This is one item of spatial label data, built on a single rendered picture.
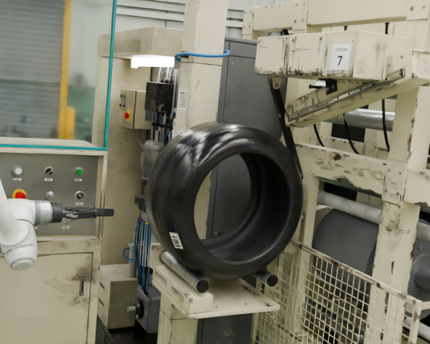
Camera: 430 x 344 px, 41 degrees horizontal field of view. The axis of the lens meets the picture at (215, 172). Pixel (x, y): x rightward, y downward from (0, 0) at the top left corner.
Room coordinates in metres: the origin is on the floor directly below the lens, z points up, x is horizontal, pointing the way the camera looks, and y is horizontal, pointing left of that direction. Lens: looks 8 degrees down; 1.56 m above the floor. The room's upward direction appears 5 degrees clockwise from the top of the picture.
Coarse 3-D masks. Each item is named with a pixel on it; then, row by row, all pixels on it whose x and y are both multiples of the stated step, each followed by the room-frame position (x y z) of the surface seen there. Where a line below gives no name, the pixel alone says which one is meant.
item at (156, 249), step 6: (150, 246) 2.16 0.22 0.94; (156, 246) 2.15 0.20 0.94; (150, 252) 2.16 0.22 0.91; (156, 252) 2.16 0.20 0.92; (162, 252) 2.16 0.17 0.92; (150, 258) 2.16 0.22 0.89; (156, 258) 2.16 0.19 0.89; (150, 264) 2.15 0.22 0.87; (156, 264) 2.15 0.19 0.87; (162, 264) 2.17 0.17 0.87
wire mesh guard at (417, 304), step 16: (320, 256) 2.06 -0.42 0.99; (320, 272) 2.06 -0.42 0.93; (336, 272) 1.98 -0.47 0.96; (352, 272) 1.90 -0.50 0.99; (256, 288) 2.43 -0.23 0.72; (272, 288) 2.32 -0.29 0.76; (352, 288) 1.90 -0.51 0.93; (384, 288) 1.76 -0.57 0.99; (336, 304) 1.96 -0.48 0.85; (368, 304) 1.83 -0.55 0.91; (384, 304) 1.76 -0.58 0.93; (416, 304) 1.64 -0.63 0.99; (256, 320) 2.42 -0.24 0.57; (304, 320) 2.11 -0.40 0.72; (320, 320) 2.03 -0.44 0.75; (336, 320) 1.95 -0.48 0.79; (416, 320) 1.63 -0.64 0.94; (288, 336) 2.19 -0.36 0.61; (320, 336) 2.02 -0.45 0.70; (352, 336) 1.87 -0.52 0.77; (416, 336) 1.64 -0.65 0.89
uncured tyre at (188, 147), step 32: (192, 128) 2.06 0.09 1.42; (224, 128) 1.96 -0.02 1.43; (256, 128) 2.01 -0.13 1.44; (160, 160) 2.00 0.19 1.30; (192, 160) 1.87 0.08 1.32; (256, 160) 2.27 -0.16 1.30; (288, 160) 2.02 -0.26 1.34; (160, 192) 1.90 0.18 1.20; (192, 192) 1.85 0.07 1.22; (256, 192) 2.28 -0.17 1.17; (288, 192) 2.05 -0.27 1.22; (160, 224) 1.90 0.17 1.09; (192, 224) 1.86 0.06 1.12; (256, 224) 2.26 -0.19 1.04; (288, 224) 2.03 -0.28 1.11; (192, 256) 1.87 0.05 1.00; (224, 256) 2.18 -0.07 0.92; (256, 256) 1.99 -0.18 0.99
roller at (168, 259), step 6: (168, 252) 2.16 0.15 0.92; (162, 258) 2.14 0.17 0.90; (168, 258) 2.11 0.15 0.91; (174, 258) 2.09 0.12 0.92; (168, 264) 2.09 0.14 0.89; (174, 264) 2.05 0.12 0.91; (180, 264) 2.02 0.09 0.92; (174, 270) 2.04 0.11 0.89; (180, 270) 1.99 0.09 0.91; (186, 270) 1.96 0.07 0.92; (186, 276) 1.94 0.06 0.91; (192, 276) 1.91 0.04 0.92; (198, 276) 1.90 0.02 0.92; (192, 282) 1.89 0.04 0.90; (198, 282) 1.87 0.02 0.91; (204, 282) 1.87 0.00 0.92; (198, 288) 1.86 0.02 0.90; (204, 288) 1.87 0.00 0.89
